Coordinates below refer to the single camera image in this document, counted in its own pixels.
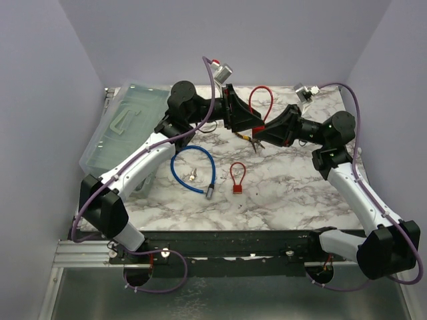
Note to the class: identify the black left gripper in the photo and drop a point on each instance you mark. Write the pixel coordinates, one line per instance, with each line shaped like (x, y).
(238, 116)

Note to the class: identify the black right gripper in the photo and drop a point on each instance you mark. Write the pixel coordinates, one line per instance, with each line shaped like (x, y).
(284, 130)

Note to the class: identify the red cable lock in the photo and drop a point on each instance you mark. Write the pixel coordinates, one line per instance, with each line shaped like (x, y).
(265, 111)
(237, 181)

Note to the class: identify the small silver key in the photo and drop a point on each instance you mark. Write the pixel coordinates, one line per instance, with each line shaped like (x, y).
(193, 174)

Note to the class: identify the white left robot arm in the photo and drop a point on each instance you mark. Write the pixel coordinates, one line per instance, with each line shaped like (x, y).
(101, 199)

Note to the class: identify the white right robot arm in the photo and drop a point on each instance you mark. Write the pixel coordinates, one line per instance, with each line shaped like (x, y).
(390, 245)

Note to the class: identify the clear plastic storage box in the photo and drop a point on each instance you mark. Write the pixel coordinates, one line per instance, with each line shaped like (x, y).
(125, 129)

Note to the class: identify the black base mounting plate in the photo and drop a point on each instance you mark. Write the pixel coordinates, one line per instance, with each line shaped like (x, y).
(225, 254)

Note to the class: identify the yellow handled pliers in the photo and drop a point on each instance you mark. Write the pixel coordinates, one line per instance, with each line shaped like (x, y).
(255, 143)

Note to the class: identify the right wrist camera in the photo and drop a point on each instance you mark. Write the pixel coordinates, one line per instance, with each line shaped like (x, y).
(305, 95)

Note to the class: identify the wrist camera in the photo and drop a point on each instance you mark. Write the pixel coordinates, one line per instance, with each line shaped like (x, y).
(305, 95)
(221, 72)

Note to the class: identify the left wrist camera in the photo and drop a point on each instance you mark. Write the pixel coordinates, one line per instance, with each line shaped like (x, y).
(221, 72)

